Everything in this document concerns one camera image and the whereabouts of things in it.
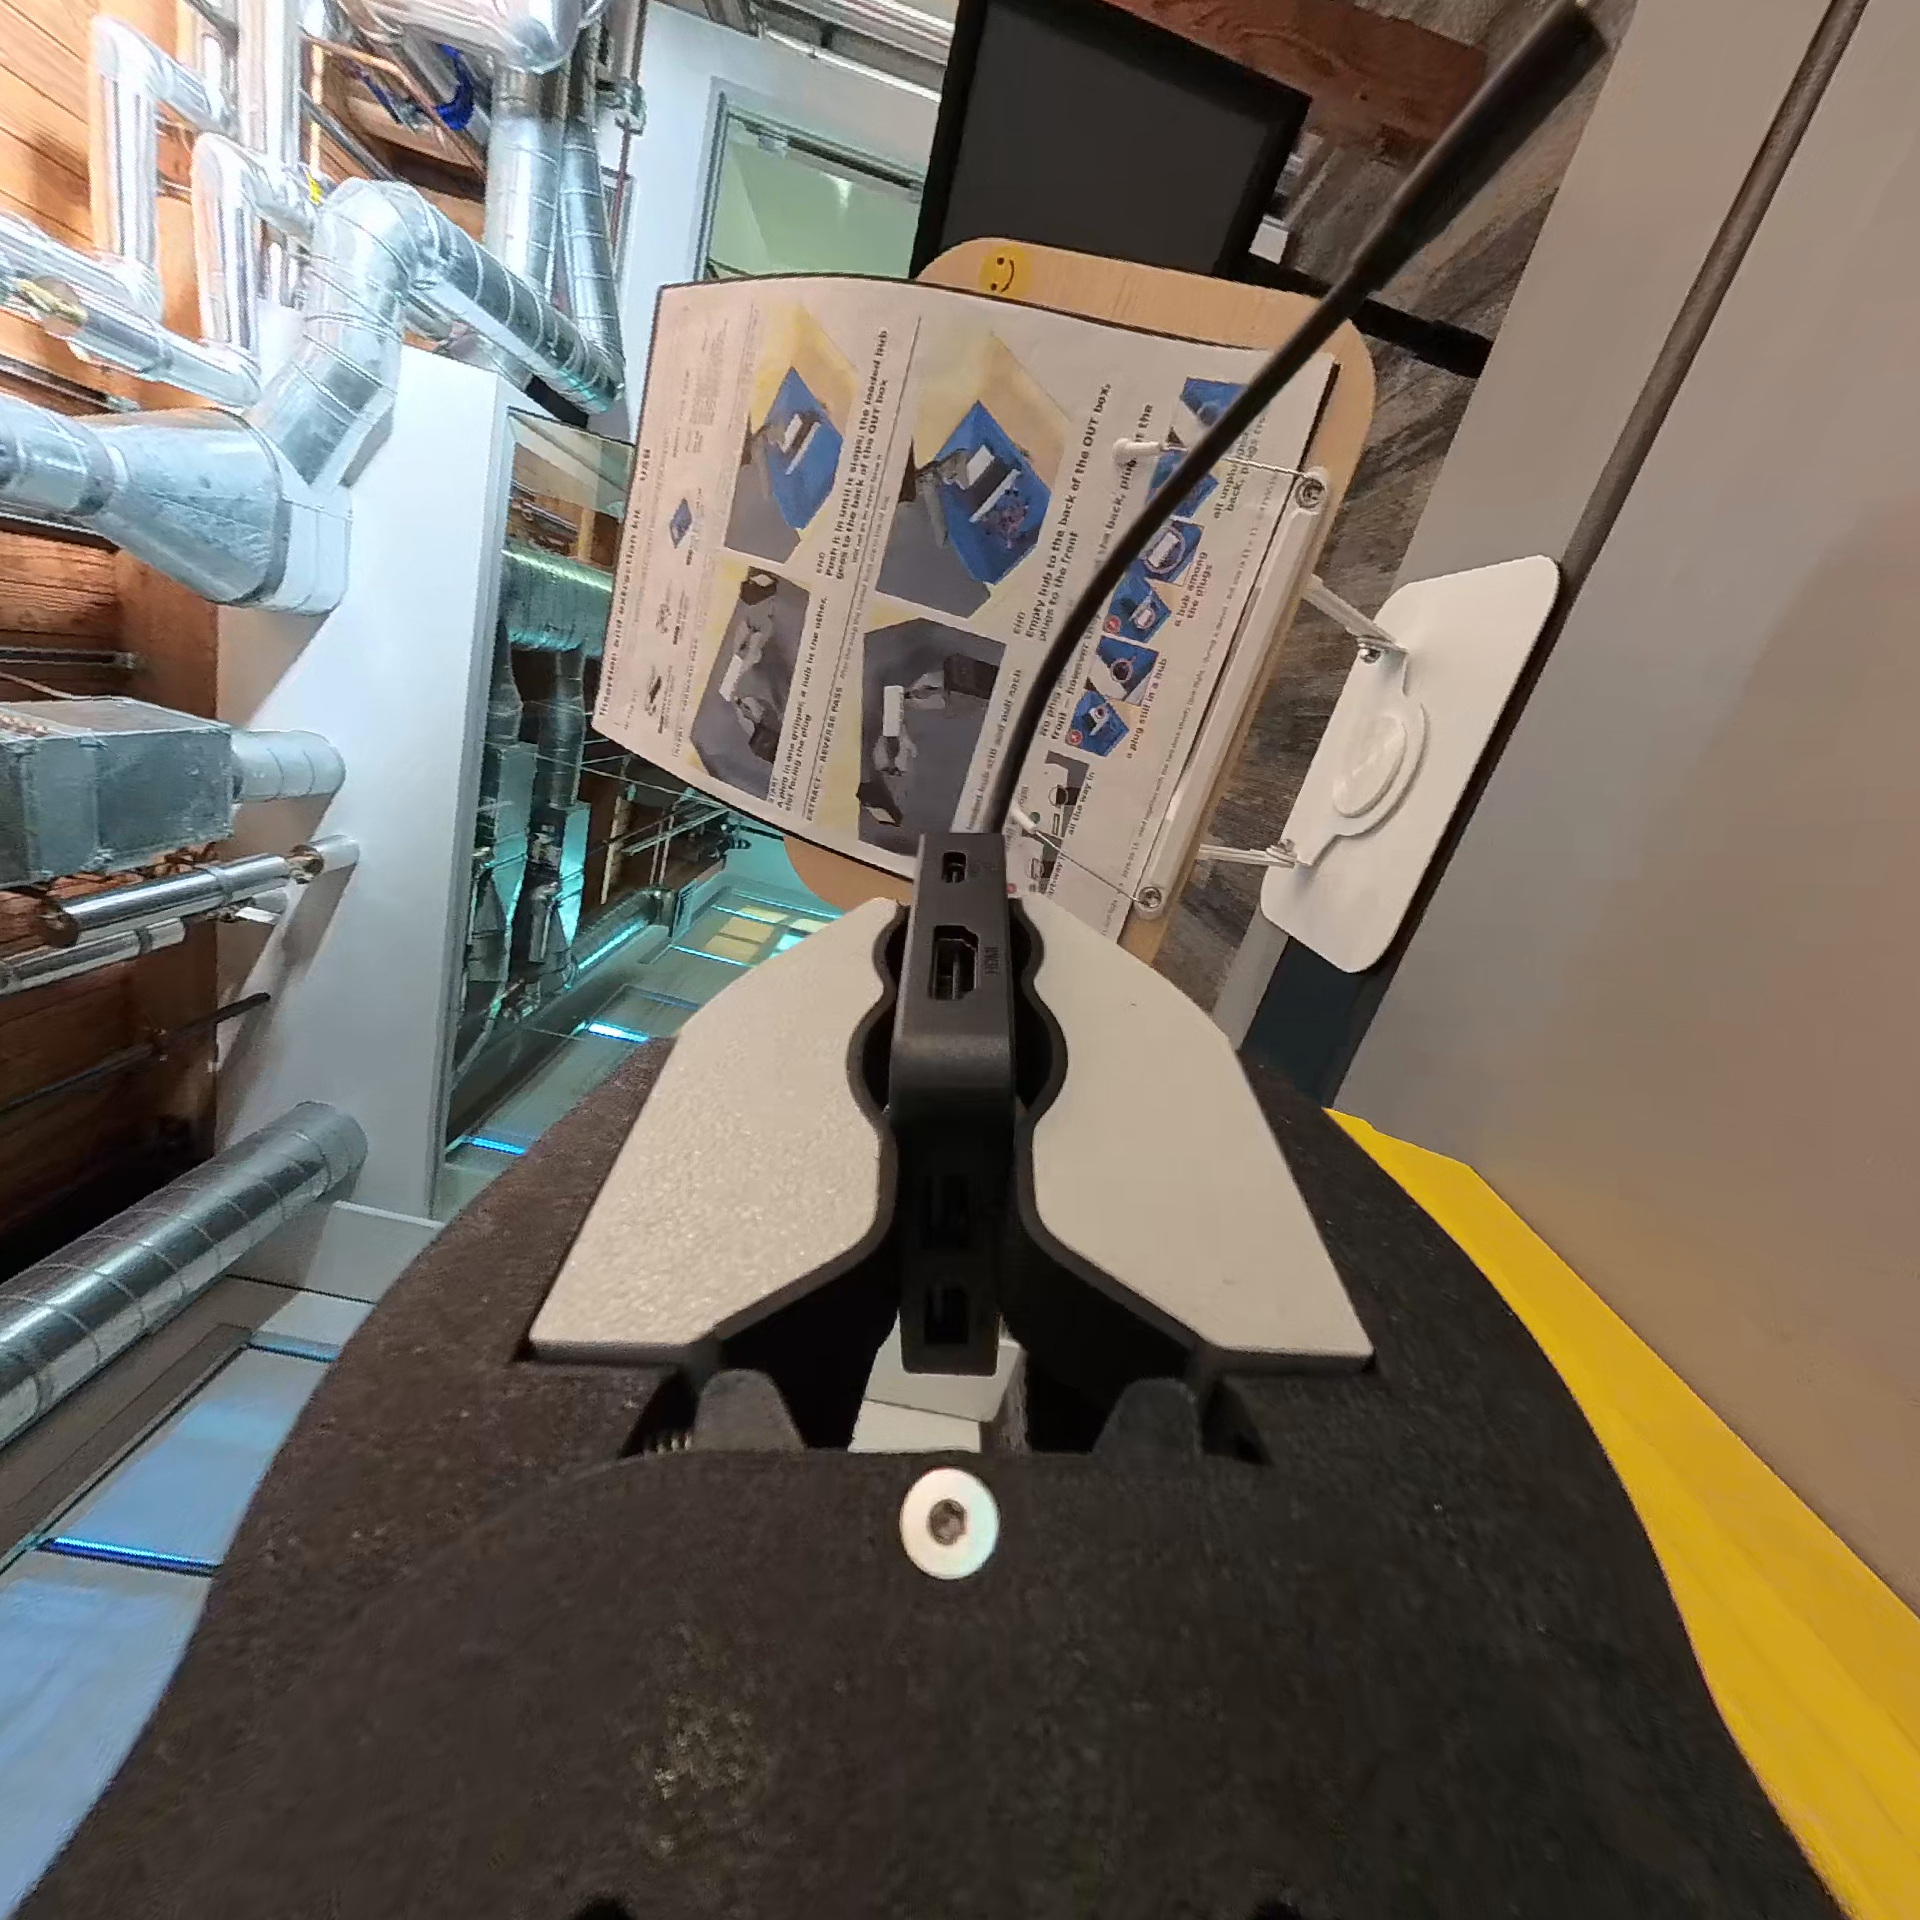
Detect instruction sheet on wooden board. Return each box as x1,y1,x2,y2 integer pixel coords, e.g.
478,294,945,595
593,241,1383,1008

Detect yellow plastic bin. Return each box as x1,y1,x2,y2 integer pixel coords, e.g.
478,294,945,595
1322,1112,1920,1920

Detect silver ventilation ducts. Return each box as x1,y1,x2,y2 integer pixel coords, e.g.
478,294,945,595
0,0,647,1450

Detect thin black hub cable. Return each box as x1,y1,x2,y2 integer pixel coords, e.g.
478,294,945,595
992,0,1608,865

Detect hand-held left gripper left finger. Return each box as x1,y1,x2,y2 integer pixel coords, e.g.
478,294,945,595
526,902,907,1384

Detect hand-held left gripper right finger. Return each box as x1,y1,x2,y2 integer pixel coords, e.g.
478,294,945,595
1007,902,1377,1384

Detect black sign stand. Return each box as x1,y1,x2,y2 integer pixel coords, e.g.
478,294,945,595
918,0,1316,282

